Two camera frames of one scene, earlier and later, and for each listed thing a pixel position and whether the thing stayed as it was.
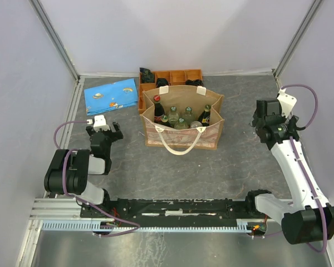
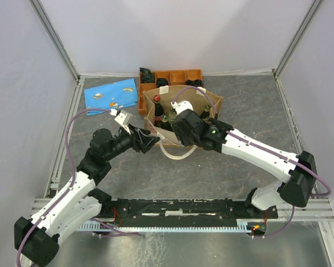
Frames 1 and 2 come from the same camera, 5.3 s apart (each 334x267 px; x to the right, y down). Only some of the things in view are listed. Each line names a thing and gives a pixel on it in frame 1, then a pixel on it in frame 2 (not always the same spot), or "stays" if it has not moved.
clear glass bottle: x=173 y=117 stays
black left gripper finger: x=90 y=130 -> x=150 y=139
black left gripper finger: x=117 y=127 -> x=148 y=142
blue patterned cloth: x=109 y=96 stays
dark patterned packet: x=146 y=76 stays
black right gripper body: x=255 y=119 -> x=186 y=139
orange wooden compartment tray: x=176 y=77 stays
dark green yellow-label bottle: x=204 y=117 stays
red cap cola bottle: x=158 y=109 stays
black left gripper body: x=110 y=137 -> x=134 y=142
